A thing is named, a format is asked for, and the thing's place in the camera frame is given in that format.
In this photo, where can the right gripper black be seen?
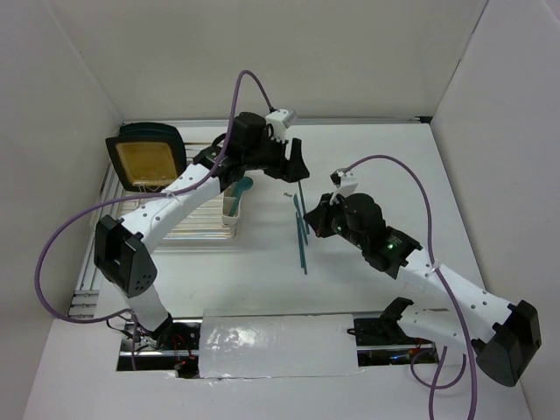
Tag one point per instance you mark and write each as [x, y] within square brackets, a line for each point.
[318, 216]

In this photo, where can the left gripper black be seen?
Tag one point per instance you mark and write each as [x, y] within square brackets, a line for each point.
[292, 170]

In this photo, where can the teal plastic knife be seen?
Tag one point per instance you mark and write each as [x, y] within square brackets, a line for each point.
[301, 196]

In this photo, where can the teal plastic spoon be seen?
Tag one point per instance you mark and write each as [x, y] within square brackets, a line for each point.
[243, 185]

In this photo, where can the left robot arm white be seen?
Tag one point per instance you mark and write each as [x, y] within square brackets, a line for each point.
[123, 247]

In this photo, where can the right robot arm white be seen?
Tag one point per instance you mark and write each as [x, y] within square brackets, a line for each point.
[503, 336]

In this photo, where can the cream utensil holder near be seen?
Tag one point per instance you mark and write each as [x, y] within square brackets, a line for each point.
[227, 202]

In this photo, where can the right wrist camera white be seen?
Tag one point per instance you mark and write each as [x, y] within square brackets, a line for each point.
[345, 184]

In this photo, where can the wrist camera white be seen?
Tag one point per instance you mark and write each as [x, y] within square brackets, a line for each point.
[345, 184]
[280, 120]

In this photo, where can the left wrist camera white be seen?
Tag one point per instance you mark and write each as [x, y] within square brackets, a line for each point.
[280, 120]

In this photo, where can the metal wire dish rack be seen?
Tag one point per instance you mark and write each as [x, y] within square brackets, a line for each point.
[202, 225]

